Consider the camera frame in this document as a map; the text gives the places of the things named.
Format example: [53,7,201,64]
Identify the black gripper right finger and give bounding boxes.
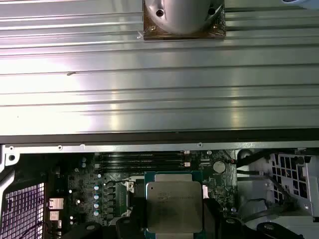
[203,198,284,239]

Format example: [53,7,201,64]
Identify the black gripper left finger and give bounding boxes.
[63,196,148,239]

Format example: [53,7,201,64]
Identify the silver-topped CPU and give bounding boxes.
[144,171,204,239]

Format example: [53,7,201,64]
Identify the CPU socket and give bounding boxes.
[116,178,147,220]

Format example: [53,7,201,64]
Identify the RAM slot black clips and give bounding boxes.
[99,156,185,161]
[99,165,185,172]

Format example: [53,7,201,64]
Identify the silver coin battery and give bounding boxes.
[213,160,226,174]

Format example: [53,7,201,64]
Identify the green motherboard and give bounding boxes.
[67,149,238,239]

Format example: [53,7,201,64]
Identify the black PC case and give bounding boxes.
[0,131,319,239]

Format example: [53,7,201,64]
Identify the perforated metal drive cage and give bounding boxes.
[270,148,319,217]

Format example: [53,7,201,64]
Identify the silver drive bracket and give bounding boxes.
[236,179,275,220]

